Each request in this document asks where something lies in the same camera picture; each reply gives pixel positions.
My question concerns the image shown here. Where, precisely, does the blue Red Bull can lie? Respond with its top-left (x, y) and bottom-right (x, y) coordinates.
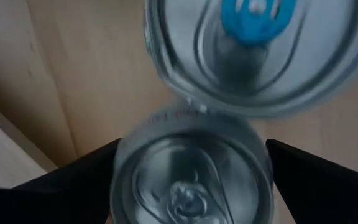
top-left (144, 0), bottom-right (358, 119)

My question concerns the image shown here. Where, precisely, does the silver beverage can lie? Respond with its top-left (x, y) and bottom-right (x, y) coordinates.
top-left (109, 105), bottom-right (276, 224)

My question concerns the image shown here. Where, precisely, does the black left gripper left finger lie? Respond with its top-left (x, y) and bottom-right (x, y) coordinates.
top-left (0, 138), bottom-right (122, 224)

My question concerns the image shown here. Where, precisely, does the wooden shelf with black frame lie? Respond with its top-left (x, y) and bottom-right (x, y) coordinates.
top-left (0, 0), bottom-right (358, 224)

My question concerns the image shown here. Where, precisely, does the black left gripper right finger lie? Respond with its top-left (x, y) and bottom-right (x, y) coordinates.
top-left (265, 138), bottom-right (358, 224)

